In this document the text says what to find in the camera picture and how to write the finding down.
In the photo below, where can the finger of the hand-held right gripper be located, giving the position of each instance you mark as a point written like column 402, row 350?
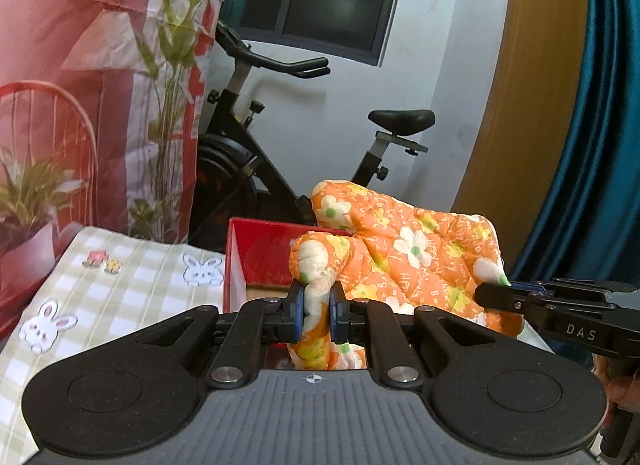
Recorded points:
column 500, row 297
column 575, row 286

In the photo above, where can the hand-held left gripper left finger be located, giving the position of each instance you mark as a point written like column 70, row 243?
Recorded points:
column 299, row 312

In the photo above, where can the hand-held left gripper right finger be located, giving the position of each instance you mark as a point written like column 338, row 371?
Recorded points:
column 334, row 315

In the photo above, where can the red cardboard box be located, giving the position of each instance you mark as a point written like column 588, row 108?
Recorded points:
column 260, row 250

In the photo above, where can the orange floral quilt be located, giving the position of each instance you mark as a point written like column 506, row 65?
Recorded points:
column 415, row 250

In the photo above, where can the person's right hand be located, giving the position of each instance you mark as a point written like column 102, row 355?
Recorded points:
column 625, row 392

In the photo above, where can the black exercise bike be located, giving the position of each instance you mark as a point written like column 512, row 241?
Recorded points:
column 235, row 150

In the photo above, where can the checked bunny print blanket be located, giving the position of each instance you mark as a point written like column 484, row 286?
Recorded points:
column 115, row 295

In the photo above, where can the yellow wooden panel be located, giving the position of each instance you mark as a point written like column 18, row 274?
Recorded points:
column 525, row 95

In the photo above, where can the pink printed curtain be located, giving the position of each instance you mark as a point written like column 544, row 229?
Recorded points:
column 90, row 95

